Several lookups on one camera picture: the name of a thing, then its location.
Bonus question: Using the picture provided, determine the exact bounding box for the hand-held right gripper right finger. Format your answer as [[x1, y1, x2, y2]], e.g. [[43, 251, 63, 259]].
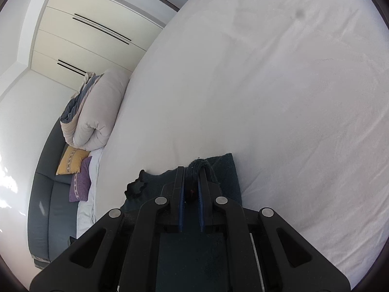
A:
[[197, 167, 352, 292]]

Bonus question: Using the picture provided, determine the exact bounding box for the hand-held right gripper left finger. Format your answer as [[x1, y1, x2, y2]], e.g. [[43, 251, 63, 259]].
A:
[[29, 166, 186, 292]]

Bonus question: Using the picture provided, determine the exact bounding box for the dark green sweater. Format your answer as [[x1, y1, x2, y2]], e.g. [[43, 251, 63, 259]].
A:
[[120, 153, 244, 292]]

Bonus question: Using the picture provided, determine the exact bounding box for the white crumpled cloth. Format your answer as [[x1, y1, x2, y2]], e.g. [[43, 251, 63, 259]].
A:
[[75, 148, 105, 239]]

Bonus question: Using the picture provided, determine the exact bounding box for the purple patterned pillow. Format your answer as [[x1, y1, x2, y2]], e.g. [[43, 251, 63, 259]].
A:
[[69, 156, 93, 203]]

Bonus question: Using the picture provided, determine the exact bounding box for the yellow patterned pillow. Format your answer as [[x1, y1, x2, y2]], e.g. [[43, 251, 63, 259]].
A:
[[55, 145, 91, 176]]

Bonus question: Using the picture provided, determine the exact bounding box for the grey padded headboard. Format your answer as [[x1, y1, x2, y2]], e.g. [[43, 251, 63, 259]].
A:
[[27, 118, 80, 270]]

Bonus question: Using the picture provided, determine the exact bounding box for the folded beige duvet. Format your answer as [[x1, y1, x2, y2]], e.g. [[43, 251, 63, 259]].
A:
[[60, 68, 132, 152]]

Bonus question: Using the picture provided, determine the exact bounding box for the bed with white sheet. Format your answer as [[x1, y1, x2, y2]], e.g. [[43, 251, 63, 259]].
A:
[[76, 0, 389, 282]]

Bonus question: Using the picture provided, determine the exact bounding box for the cream wardrobe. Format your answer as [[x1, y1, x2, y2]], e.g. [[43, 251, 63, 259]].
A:
[[30, 0, 180, 92]]

